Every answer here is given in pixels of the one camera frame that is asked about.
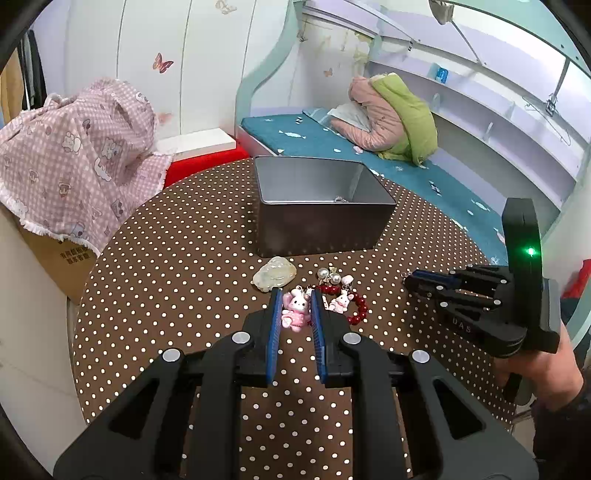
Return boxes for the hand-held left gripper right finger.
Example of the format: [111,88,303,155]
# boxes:
[310,290,541,480]

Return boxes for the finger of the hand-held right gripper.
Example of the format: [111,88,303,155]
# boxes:
[403,276,504,320]
[412,266,512,297]

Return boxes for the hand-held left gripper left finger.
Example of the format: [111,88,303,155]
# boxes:
[53,287,284,480]

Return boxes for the pink bunny charm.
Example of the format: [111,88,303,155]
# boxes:
[281,286,313,332]

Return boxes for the white bunny charm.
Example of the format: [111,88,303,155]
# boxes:
[329,289,353,316]

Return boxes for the red bead bracelet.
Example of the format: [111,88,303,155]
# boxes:
[314,283,370,326]

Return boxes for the pale green jade pendant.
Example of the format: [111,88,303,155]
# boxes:
[252,256,297,294]

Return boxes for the grey metal tin box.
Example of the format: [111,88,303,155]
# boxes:
[253,156,398,258]

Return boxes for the person's right forearm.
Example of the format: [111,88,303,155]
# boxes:
[530,364,591,480]

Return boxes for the person's right hand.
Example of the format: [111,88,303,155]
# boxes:
[493,323,585,412]

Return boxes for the red cloth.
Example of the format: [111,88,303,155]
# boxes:
[560,257,591,302]

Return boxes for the brown polka-dot tablecloth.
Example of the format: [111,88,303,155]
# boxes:
[71,159,519,480]

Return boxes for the pink and green duvet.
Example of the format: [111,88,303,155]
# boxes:
[370,72,439,167]

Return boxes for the pink padded jacket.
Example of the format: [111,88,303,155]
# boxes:
[331,76,408,153]

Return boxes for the teal patterned mattress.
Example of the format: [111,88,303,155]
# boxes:
[240,106,512,267]

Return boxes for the white pillow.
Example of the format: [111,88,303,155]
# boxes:
[328,102,371,136]

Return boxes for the red stool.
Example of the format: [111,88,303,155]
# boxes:
[161,144,253,188]

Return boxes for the white flat box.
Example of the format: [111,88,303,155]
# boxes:
[154,128,238,156]

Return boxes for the brown cardboard box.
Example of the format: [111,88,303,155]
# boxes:
[17,216,100,306]

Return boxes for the grey hanging cloth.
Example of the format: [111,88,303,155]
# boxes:
[428,0,456,25]

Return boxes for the pink checked cloth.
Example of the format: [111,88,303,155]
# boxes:
[0,78,175,256]

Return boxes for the white wardrobe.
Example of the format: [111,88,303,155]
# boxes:
[64,0,298,141]

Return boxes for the row of hanging clothes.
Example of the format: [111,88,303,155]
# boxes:
[17,28,48,112]

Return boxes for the wire clothes hanger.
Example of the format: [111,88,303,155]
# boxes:
[523,93,574,147]

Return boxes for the teal bunk bed frame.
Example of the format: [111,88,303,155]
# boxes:
[235,0,591,245]

